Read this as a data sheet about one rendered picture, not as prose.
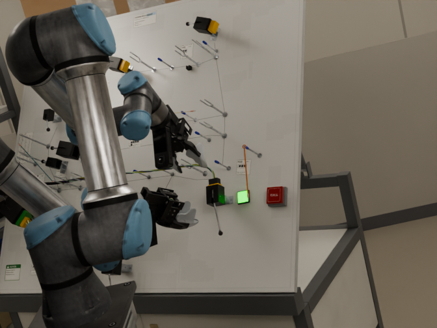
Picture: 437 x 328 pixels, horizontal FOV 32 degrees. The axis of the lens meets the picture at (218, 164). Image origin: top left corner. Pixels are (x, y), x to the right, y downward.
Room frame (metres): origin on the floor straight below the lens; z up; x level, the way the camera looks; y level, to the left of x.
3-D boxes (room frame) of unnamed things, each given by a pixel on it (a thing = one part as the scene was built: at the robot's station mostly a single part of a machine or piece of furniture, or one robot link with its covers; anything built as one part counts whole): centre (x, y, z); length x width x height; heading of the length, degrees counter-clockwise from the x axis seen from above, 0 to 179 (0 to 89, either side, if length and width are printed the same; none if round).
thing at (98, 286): (1.53, 0.38, 1.21); 0.15 x 0.15 x 0.10
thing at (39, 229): (1.53, 0.37, 1.33); 0.13 x 0.12 x 0.14; 80
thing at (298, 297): (2.27, 0.38, 0.83); 1.18 x 0.05 x 0.06; 59
